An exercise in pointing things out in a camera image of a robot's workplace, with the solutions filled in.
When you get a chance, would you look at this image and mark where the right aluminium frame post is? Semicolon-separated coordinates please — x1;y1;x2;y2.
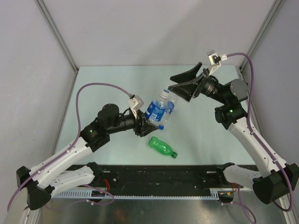
247;0;285;59

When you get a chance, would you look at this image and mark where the aluminium frame post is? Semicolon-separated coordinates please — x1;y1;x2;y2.
247;0;285;59
35;0;78;72

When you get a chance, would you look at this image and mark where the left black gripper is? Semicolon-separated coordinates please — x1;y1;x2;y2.
107;109;158;137

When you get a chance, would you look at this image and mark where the grey slotted cable duct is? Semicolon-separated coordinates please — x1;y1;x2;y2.
50;188;234;200

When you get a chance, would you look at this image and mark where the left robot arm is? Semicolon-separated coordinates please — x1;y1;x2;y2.
16;104;158;210

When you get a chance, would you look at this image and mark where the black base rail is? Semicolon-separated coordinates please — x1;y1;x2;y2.
91;165;236;197

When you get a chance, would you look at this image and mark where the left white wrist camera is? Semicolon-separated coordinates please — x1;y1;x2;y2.
128;94;144;118

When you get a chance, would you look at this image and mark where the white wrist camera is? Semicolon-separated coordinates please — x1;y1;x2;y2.
207;50;228;75
128;94;144;118

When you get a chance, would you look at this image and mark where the left aluminium frame post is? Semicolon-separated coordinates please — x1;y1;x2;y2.
35;0;78;72

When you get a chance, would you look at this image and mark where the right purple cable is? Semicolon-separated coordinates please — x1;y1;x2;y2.
226;52;296;212

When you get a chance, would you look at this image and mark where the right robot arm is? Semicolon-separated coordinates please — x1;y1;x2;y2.
168;63;299;204

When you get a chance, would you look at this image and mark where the clear bottle blue cap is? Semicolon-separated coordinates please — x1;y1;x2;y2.
158;93;177;130

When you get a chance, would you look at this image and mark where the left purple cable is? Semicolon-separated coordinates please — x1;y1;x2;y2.
7;83;134;212

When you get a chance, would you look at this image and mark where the purple cable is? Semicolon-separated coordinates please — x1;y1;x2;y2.
7;83;134;212
226;52;296;212

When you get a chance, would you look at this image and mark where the green plastic bottle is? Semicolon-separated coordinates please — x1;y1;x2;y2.
148;136;178;159

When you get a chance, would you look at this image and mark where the blue label bottle white cap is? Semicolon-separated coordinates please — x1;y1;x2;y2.
145;89;170;122

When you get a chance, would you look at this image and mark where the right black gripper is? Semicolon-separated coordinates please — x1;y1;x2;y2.
169;62;228;105

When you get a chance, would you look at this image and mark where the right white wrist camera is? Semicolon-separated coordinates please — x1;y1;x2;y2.
207;50;228;75

